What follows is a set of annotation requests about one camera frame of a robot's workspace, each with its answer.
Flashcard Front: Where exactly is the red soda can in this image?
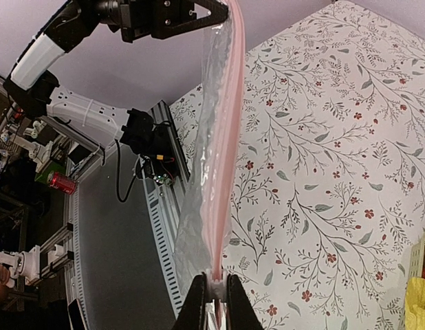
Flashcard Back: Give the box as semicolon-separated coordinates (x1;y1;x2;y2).
47;171;77;195

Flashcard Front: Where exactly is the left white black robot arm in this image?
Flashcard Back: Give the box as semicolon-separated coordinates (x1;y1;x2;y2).
0;1;230;153

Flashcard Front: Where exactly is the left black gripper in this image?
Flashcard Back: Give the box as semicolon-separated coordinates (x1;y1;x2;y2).
118;0;229;43

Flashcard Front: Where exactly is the clear zip top bag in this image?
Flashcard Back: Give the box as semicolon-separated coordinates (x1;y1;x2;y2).
173;1;246;328

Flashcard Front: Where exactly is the floral tablecloth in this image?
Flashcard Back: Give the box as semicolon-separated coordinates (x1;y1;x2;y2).
171;1;425;329

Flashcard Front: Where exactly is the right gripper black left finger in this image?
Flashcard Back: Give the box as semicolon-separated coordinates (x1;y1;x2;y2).
173;273;208;330

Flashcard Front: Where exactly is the yellow napa cabbage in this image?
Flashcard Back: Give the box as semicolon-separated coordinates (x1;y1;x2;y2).
405;277;425;330

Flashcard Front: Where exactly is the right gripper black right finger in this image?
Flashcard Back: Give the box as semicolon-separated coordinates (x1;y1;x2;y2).
226;274;263;330

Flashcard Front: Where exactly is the aluminium front rail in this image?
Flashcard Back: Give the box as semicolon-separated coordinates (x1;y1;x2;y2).
143;100;189;315

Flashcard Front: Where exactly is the beige perforated plastic basket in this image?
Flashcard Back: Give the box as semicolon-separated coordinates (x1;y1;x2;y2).
408;230;425;278

